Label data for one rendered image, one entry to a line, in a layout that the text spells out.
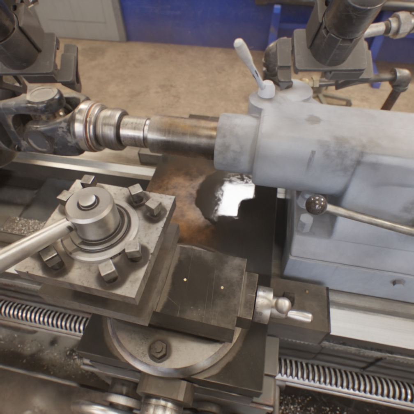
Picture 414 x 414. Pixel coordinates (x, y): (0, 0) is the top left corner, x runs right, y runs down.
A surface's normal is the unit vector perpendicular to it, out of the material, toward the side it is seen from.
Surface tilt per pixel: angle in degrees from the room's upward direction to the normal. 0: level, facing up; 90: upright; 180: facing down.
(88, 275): 0
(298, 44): 30
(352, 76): 120
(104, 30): 90
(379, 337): 36
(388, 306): 0
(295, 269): 90
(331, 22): 103
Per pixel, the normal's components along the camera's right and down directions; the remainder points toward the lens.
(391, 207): -0.19, 0.58
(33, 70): 0.00, -0.17
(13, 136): -0.07, 0.77
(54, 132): 0.15, 0.76
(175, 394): 0.15, -0.61
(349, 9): -0.60, 0.79
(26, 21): 1.00, -0.01
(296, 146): -0.17, 0.25
